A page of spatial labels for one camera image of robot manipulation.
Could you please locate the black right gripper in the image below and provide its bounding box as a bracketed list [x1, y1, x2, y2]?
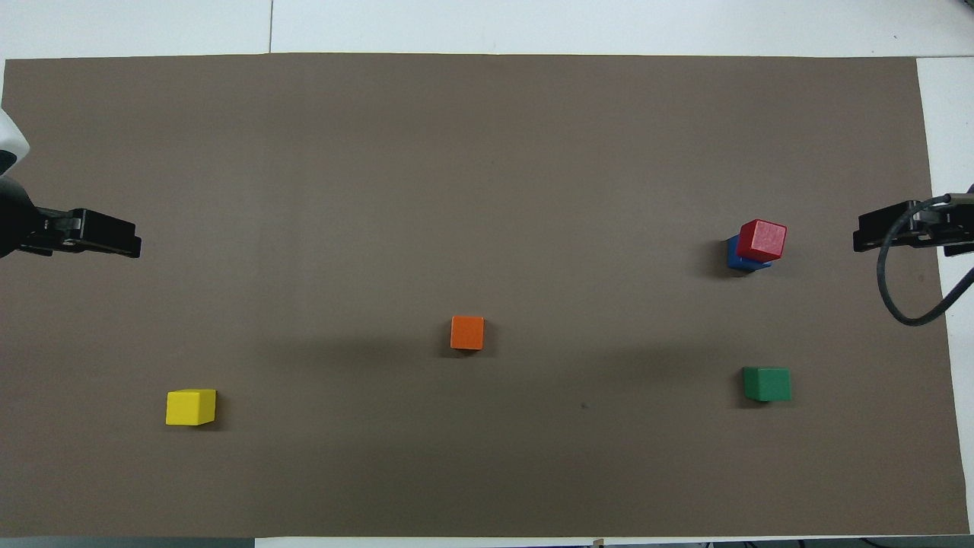
[852, 199, 974, 258]

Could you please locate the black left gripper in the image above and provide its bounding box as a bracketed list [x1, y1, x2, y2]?
[0, 177, 143, 259]

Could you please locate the red cube block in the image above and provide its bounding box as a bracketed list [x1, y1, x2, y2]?
[736, 219, 788, 264]

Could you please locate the blue cube block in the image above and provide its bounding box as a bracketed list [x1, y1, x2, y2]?
[725, 234, 772, 272]

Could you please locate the green cube block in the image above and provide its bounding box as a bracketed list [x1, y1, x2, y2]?
[743, 366, 792, 403]

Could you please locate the yellow cube block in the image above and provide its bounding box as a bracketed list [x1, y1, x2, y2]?
[165, 389, 217, 426]

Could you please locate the orange cube block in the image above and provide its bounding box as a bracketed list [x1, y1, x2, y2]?
[450, 315, 485, 351]

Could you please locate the brown table mat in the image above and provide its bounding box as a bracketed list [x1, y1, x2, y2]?
[0, 52, 971, 538]

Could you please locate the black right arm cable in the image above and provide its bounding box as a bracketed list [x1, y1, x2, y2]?
[877, 194, 974, 327]

